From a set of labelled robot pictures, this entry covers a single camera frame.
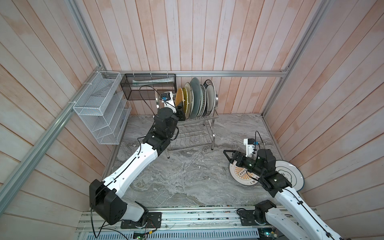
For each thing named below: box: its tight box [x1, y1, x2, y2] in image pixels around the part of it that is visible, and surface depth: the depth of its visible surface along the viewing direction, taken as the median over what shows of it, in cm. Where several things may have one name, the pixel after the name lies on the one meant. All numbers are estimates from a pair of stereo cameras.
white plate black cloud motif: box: [275, 160, 305, 192], surface depth 90 cm
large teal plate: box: [190, 77, 202, 119], surface depth 75 cm
